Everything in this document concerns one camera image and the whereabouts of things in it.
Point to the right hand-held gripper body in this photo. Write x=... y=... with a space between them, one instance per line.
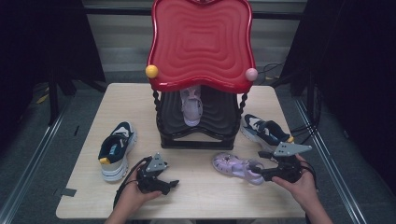
x=291 y=149

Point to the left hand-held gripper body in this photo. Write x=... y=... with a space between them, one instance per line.
x=155 y=163

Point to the purple jelly sandal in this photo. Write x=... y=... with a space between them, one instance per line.
x=233 y=166
x=191 y=109

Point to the navy and white sneaker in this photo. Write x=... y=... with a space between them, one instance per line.
x=264 y=130
x=116 y=144

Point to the red and black shoe rack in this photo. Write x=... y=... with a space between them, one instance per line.
x=202 y=46

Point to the person's left hand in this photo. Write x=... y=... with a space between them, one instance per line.
x=134 y=196

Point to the person's right hand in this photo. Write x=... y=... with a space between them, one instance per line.
x=302 y=189

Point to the black metal stand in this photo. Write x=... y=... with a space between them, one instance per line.
x=313 y=102
x=53 y=99

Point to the black floor tape strip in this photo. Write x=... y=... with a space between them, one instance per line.
x=76 y=130

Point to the grey tape piece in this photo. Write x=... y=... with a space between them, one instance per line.
x=68 y=192

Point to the dark curtain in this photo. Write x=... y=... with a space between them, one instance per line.
x=31 y=46
x=358 y=62

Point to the yellow floor tape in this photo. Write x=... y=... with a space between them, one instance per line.
x=42 y=99

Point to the metal floor rail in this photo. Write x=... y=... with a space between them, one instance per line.
x=28 y=161
x=330 y=161

